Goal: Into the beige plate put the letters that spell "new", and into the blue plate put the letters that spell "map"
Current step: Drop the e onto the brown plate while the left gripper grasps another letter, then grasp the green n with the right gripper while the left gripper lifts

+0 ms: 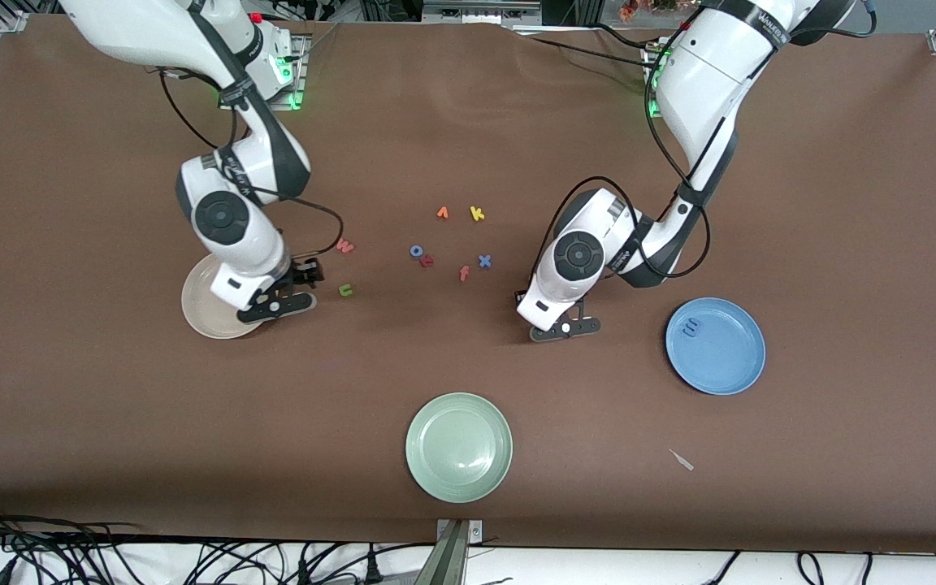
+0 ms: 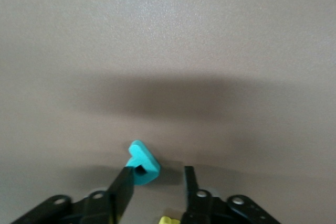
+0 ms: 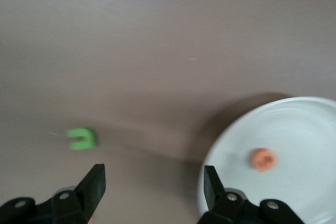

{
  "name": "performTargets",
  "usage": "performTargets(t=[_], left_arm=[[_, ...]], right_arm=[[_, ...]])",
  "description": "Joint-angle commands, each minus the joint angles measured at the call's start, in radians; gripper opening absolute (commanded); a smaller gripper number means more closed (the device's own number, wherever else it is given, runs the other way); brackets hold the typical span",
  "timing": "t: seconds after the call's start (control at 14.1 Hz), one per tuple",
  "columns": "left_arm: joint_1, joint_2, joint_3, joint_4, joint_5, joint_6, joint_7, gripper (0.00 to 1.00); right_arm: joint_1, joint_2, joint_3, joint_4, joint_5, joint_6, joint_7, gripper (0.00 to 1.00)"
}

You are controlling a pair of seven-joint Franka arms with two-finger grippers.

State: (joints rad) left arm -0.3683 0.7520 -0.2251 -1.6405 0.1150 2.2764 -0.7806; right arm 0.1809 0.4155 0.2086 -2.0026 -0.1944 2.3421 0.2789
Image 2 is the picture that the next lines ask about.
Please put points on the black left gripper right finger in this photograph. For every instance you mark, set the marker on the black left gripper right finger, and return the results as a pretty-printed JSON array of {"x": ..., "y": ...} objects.
[{"x": 194, "y": 203}]

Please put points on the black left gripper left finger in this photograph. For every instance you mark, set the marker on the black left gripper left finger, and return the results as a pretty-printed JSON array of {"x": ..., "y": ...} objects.
[{"x": 115, "y": 197}]

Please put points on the yellow foam letter a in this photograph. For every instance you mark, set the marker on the yellow foam letter a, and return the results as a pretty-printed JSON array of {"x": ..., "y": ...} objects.
[{"x": 168, "y": 221}]

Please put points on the teal foam letter p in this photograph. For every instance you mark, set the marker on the teal foam letter p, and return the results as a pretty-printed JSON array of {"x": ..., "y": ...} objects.
[{"x": 147, "y": 161}]

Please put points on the brown table cover sheet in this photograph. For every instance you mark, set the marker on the brown table cover sheet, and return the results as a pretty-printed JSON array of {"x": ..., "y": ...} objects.
[{"x": 105, "y": 37}]

